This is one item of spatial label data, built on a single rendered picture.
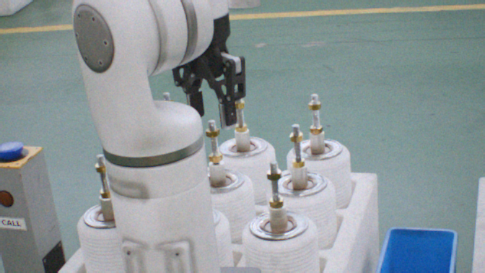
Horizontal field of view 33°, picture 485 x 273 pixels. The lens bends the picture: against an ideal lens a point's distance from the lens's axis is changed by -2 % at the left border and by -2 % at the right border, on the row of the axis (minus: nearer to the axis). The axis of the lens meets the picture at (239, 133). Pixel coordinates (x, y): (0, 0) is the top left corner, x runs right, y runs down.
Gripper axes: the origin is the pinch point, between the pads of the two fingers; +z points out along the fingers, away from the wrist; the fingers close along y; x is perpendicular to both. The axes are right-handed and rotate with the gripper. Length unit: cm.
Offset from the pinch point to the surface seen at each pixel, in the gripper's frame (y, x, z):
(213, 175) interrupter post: 0.3, -1.2, 8.9
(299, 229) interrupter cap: 19.1, -3.0, 10.1
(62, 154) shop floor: -86, 18, 35
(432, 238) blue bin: 18.3, 25.7, 24.9
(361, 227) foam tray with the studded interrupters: 14.4, 13.7, 19.0
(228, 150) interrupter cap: -6.9, 7.6, 10.1
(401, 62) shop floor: -60, 118, 35
